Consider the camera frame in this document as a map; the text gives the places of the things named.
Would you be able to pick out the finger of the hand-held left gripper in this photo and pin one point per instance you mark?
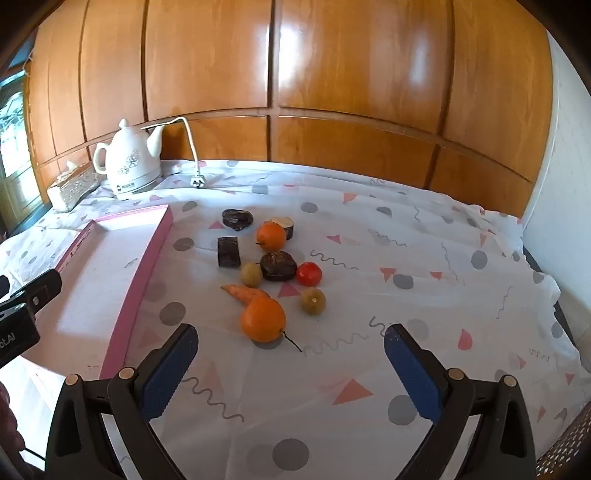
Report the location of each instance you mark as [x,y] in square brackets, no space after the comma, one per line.
[44,288]

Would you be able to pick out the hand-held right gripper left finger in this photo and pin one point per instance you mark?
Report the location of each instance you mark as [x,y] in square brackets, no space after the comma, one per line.
[168,369]

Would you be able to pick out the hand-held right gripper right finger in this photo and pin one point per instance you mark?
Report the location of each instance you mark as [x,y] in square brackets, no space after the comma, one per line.
[411,369]

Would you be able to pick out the pink-rimmed white tray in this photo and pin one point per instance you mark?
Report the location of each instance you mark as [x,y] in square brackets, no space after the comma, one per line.
[106,277]

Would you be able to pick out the orange tangerine with long stem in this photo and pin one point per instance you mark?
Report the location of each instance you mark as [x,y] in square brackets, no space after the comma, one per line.
[262,321]

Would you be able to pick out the orange carrot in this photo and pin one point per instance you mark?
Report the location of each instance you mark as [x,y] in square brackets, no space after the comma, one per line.
[242,293]

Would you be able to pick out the red tomato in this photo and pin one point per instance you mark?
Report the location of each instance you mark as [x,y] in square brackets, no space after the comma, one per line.
[308,274]

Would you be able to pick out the reddish cloth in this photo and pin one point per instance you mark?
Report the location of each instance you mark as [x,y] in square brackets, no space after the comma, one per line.
[7,424]

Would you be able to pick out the patterned white tablecloth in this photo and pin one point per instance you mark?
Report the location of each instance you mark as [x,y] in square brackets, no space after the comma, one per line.
[415,277]

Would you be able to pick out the glittery tissue box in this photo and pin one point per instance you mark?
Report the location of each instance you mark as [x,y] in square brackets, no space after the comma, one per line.
[74,191]

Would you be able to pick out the window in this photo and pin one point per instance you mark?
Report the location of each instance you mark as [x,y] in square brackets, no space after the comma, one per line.
[14,161]

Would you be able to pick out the white ceramic electric kettle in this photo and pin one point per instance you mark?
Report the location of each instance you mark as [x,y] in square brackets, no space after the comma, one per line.
[129,161]

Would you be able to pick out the brown woven panel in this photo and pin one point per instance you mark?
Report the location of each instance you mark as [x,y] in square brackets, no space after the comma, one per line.
[570,443]

